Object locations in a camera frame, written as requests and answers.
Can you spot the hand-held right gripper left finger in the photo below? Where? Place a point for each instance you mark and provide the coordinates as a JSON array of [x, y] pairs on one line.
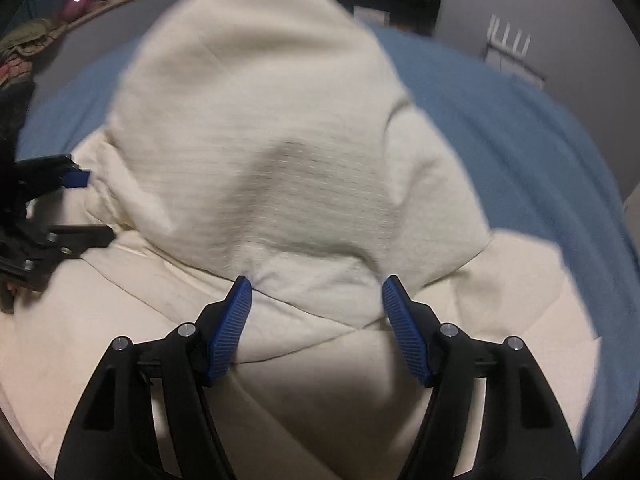
[[230, 330]]

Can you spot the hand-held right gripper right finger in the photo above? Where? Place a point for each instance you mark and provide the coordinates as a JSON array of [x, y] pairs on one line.
[[407, 330]]

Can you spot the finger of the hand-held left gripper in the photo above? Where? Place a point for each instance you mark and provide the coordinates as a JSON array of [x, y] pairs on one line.
[[82, 236], [79, 178]]

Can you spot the cream hooded jacket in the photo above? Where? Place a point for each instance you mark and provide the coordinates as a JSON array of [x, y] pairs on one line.
[[280, 185]]

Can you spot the colourful knitted cloth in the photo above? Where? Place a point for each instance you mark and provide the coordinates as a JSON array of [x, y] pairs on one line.
[[20, 55]]

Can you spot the pink round ornament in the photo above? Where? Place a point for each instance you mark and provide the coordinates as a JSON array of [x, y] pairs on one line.
[[75, 7]]

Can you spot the blue fleece blanket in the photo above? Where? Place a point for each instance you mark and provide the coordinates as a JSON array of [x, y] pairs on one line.
[[525, 160]]

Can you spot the small white box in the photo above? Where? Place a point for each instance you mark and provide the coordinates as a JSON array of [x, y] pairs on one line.
[[371, 15]]

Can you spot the white wall rack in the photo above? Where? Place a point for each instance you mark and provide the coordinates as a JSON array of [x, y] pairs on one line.
[[510, 45]]

